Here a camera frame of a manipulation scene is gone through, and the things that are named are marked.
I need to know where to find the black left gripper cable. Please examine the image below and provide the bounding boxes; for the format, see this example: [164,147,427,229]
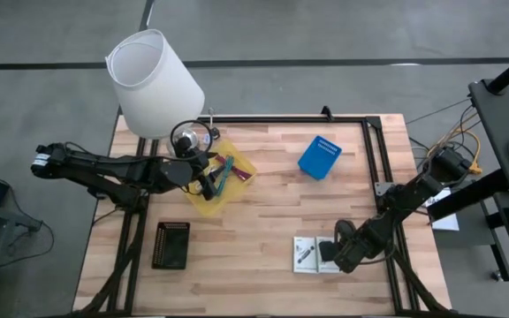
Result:
[170,119,215,158]

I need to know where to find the yellow cables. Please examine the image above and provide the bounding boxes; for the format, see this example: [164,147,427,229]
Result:
[429,127,484,176]

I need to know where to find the white paper sheet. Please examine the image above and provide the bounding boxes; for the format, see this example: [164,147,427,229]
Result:
[425,187,461,232]

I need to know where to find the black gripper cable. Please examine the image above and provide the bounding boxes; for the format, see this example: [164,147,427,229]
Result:
[333,219,358,248]
[170,119,215,158]

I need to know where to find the silver lamp base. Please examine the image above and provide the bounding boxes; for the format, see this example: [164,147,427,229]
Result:
[165,127,214,158]

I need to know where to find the blue plastic basket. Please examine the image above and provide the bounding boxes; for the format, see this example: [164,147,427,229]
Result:
[297,134,343,181]

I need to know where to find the teal cable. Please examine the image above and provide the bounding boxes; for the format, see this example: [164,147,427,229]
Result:
[216,155,236,197]

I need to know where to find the dark grey desk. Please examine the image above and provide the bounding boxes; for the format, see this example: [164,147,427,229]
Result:
[468,77,509,301]

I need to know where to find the yellow translucent bin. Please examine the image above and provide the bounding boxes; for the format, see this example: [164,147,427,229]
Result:
[182,139,258,218]

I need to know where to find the black desk support beam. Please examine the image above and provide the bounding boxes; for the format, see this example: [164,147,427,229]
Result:
[426,170,509,222]

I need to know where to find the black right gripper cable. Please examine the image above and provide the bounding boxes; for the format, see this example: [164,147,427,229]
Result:
[333,219,358,248]

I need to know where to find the black aluminium rig frame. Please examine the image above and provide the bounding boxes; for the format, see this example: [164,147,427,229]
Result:
[75,115,452,317]

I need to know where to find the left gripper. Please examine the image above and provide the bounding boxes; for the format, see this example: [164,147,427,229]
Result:
[178,135,223,201]

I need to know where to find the white lamp shade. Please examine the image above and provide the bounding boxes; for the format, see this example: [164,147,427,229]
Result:
[105,28,206,140]

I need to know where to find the black plastic basket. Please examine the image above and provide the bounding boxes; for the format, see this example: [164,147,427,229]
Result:
[151,221,192,270]

